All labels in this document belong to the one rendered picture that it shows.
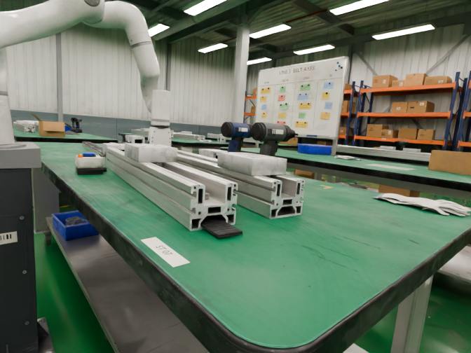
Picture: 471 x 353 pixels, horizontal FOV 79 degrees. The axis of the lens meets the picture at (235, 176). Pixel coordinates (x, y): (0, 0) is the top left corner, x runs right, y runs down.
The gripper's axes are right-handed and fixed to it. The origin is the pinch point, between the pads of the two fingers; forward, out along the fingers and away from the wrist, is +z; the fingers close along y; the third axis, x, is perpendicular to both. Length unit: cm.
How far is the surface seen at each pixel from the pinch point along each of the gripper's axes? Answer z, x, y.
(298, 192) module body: -3, 85, -4
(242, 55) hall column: -250, -643, -473
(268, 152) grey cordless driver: -10, 60, -15
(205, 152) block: -5.7, 19.8, -13.9
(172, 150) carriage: -9, 54, 15
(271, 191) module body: -3, 86, 5
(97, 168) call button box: 0.8, 21.3, 29.4
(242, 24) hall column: -343, -655, -473
